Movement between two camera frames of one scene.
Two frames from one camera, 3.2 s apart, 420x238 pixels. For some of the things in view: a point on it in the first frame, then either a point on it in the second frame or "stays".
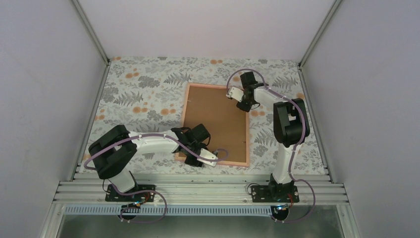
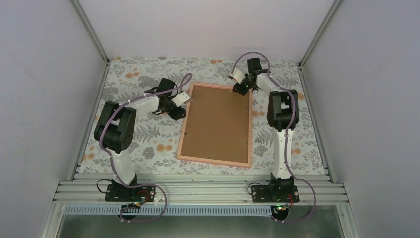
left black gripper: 189,162 → 177,115
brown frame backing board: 226,124 stays
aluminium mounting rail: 199,188 stays
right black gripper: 246,108 → 240,90
